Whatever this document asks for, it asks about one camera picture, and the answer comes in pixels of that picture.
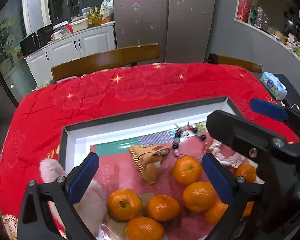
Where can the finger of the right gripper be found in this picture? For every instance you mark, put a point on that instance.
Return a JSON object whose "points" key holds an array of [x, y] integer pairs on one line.
{"points": [[268, 109], [242, 135]]}

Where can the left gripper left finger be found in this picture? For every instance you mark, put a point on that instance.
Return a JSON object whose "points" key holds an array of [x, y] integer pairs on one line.
{"points": [[35, 219]]}

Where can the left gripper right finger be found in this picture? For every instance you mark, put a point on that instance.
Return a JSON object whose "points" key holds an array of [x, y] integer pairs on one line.
{"points": [[217, 179]]}

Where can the white crochet scrunchie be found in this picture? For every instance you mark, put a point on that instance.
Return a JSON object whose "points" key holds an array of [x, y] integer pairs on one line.
{"points": [[225, 155]]}

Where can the blue wet wipes pack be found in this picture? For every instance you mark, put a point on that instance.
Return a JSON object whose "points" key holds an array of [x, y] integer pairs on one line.
{"points": [[274, 86]]}

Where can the mandarin orange in box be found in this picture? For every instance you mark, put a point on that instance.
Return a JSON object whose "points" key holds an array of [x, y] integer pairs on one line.
{"points": [[187, 170]]}

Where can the pink fluffy scrunchie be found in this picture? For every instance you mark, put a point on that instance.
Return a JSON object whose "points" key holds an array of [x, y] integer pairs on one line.
{"points": [[92, 207]]}

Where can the paper packet inside box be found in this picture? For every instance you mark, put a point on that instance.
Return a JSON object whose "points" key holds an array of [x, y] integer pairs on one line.
{"points": [[148, 159]]}

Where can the black shallow gift box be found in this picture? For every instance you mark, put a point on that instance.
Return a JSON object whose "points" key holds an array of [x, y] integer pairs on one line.
{"points": [[111, 137]]}

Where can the red teddy bear quilt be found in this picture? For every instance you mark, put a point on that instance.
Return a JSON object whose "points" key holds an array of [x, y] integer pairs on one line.
{"points": [[35, 130]]}

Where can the brown wooden chair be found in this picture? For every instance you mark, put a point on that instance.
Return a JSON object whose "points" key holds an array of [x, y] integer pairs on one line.
{"points": [[121, 57]]}

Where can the silver double door refrigerator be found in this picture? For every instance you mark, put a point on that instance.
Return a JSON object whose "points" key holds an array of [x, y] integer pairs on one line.
{"points": [[181, 28]]}

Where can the white kitchen cabinet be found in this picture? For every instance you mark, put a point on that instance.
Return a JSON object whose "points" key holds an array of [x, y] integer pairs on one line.
{"points": [[77, 45]]}

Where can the black microwave oven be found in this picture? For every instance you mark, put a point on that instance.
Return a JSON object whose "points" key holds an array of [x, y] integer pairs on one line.
{"points": [[36, 40]]}

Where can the wall shelf unit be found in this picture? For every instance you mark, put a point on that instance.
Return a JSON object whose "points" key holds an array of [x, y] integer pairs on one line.
{"points": [[278, 20]]}

